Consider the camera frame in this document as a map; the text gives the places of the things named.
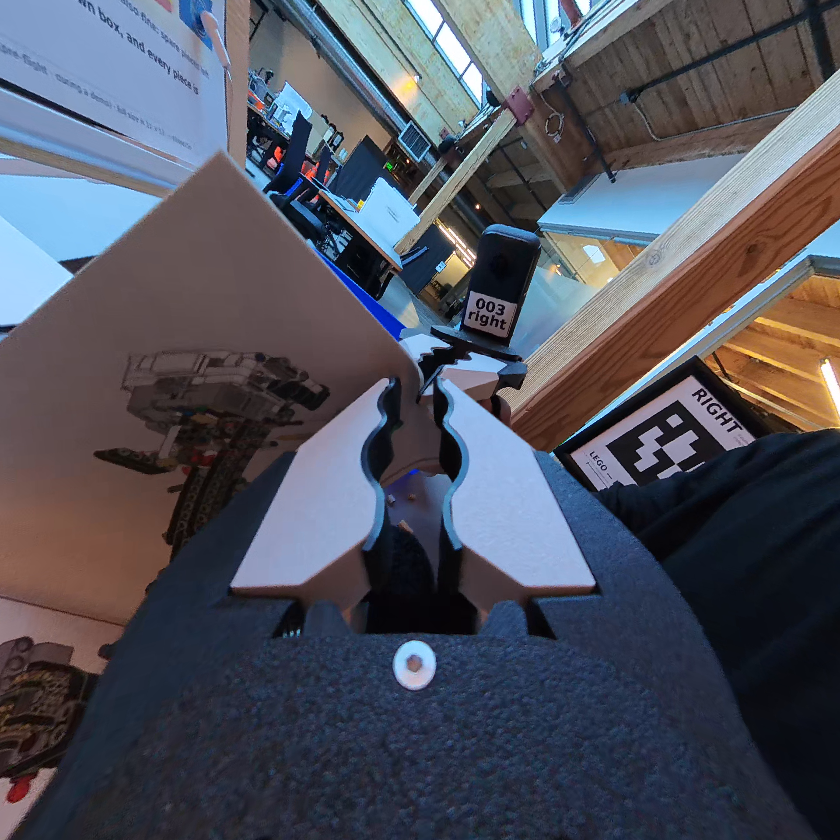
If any wooden beam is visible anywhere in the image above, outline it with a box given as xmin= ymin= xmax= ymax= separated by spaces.
xmin=508 ymin=69 xmax=840 ymax=454

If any framed black and white tag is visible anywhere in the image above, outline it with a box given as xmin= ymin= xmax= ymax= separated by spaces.
xmin=554 ymin=357 xmax=775 ymax=493

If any black office chair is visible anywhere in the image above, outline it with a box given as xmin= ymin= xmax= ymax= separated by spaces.
xmin=262 ymin=112 xmax=316 ymax=198

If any white box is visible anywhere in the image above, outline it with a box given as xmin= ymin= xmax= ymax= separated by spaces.
xmin=357 ymin=177 xmax=421 ymax=250

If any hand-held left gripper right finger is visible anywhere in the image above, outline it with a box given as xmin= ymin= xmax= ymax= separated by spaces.
xmin=434 ymin=377 xmax=597 ymax=618

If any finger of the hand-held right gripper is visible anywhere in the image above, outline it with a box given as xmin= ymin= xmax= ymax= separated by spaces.
xmin=399 ymin=333 xmax=471 ymax=399
xmin=440 ymin=357 xmax=505 ymax=403

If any person's right forearm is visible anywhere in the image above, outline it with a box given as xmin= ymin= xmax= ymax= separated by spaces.
xmin=594 ymin=430 xmax=840 ymax=840

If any lego instruction booklet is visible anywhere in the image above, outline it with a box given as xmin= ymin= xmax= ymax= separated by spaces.
xmin=0 ymin=151 xmax=424 ymax=840

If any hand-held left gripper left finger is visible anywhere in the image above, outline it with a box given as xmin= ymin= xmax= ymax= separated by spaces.
xmin=230 ymin=376 xmax=403 ymax=614

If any wooden desk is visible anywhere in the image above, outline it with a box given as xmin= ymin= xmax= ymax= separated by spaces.
xmin=315 ymin=187 xmax=404 ymax=299

